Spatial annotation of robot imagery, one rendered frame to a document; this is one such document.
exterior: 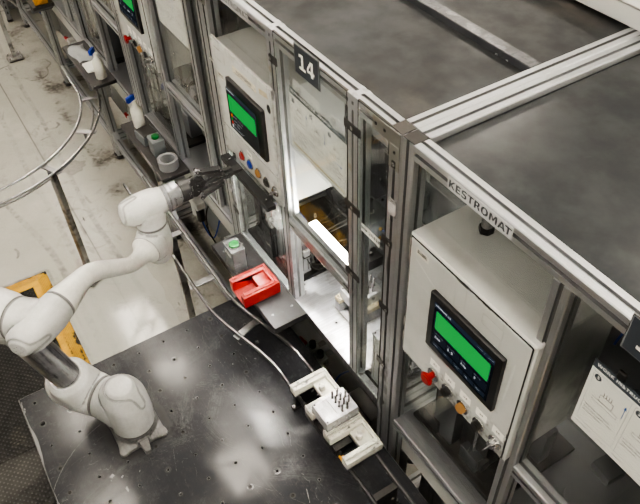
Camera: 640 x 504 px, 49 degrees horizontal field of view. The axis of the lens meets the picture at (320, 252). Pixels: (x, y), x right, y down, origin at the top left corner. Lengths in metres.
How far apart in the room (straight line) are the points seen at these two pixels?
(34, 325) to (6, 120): 3.87
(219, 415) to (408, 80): 1.48
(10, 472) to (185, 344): 1.13
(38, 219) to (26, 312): 2.73
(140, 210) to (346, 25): 0.89
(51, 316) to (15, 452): 1.68
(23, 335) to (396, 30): 1.32
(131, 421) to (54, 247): 2.17
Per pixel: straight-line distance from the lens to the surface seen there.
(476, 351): 1.66
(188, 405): 2.78
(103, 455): 2.75
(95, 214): 4.72
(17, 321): 2.11
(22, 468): 3.66
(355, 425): 2.43
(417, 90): 1.79
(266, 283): 2.72
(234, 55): 2.34
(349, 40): 2.00
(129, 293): 4.15
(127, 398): 2.54
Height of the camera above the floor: 2.97
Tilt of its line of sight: 45 degrees down
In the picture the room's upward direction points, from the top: 3 degrees counter-clockwise
